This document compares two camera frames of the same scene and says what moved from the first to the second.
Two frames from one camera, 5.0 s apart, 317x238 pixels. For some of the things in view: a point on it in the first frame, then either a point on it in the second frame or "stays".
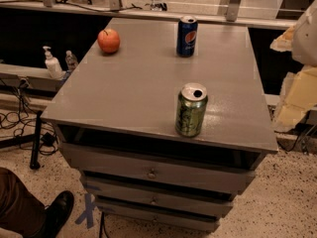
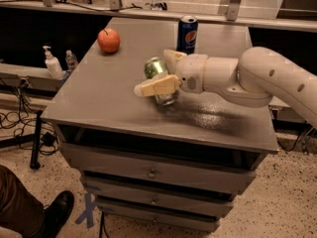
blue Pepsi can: (186, 36) stays
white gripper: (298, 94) → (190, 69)
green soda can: (191, 109) → (153, 67)
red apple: (108, 40) stays
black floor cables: (30, 120) stays
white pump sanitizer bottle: (52, 64) stays
